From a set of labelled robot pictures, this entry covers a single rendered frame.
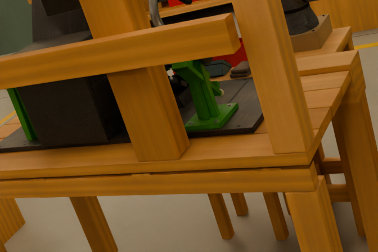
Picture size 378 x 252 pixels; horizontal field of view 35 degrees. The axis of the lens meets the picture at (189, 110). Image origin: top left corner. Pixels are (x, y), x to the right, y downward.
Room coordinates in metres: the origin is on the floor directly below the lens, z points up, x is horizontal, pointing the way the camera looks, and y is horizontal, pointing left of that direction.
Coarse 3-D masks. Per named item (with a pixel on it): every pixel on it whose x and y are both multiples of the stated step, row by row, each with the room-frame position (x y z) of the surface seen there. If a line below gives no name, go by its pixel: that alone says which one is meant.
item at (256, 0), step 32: (96, 0) 1.61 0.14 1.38; (128, 0) 1.59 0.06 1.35; (256, 0) 1.38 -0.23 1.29; (96, 32) 1.63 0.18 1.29; (256, 32) 1.39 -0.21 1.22; (288, 32) 1.43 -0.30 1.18; (256, 64) 1.40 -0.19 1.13; (288, 64) 1.39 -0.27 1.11; (128, 96) 1.62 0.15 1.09; (160, 96) 1.58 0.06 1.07; (288, 96) 1.37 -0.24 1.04; (128, 128) 1.64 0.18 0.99; (160, 128) 1.58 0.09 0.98; (288, 128) 1.38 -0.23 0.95
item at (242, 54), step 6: (240, 42) 2.52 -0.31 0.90; (240, 48) 2.41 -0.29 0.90; (234, 54) 2.37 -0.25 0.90; (240, 54) 2.41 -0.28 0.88; (228, 60) 2.33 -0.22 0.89; (234, 60) 2.36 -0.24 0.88; (240, 60) 2.40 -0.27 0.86; (246, 60) 2.43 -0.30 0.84; (234, 66) 2.35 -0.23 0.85; (174, 72) 2.52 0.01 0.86
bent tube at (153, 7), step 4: (148, 0) 1.91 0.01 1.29; (152, 0) 1.90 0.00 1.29; (156, 0) 1.90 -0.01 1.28; (152, 4) 1.88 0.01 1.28; (156, 4) 1.89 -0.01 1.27; (152, 8) 1.87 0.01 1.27; (156, 8) 1.87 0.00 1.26; (152, 12) 1.86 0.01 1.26; (156, 12) 1.86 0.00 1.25; (152, 16) 1.85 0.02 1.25; (156, 16) 1.85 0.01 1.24; (152, 20) 1.85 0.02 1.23; (156, 20) 1.84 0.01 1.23; (160, 20) 1.84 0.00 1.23; (156, 24) 1.84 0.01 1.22; (160, 24) 1.84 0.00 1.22
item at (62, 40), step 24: (24, 48) 2.06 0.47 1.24; (24, 96) 1.98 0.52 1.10; (48, 96) 1.93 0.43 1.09; (72, 96) 1.87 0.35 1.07; (96, 96) 1.85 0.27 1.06; (48, 120) 1.95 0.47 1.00; (72, 120) 1.90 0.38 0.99; (96, 120) 1.84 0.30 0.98; (120, 120) 1.92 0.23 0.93; (48, 144) 1.97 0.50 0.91; (72, 144) 1.92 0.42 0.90
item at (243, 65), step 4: (240, 64) 2.11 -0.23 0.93; (244, 64) 2.09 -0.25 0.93; (248, 64) 2.08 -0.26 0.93; (236, 68) 2.08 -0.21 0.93; (240, 68) 2.06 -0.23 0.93; (244, 68) 2.05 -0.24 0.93; (248, 68) 2.04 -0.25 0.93; (232, 72) 2.07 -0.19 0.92; (236, 72) 2.06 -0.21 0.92; (240, 72) 2.05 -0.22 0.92; (244, 72) 2.04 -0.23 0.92; (248, 72) 2.04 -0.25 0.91; (232, 76) 2.07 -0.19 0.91; (236, 76) 2.06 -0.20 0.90; (240, 76) 2.05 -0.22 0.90; (244, 76) 2.04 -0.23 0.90
